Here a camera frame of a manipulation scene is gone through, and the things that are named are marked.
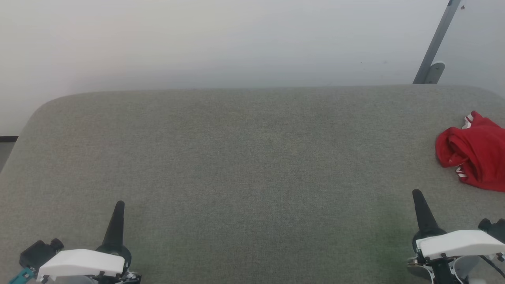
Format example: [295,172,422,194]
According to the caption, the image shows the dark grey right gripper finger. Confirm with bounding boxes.
[412,189,429,232]
[417,189,438,230]

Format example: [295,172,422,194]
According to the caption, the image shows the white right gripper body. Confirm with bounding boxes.
[411,228,505,262]

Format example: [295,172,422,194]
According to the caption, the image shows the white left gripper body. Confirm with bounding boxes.
[36,243,133,283]

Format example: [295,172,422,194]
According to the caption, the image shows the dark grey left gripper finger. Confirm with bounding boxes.
[113,201,125,246]
[102,201,121,246]

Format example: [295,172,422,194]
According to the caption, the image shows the red basketball jersey garment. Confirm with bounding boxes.
[435,110,505,193]

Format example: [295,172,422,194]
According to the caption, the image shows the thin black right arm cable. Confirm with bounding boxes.
[478,254,505,277]

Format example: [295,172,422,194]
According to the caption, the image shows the metal post foot plate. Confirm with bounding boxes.
[425,62,446,84]

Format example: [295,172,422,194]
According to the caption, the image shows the grey metal wall post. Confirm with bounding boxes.
[412,0,462,85]

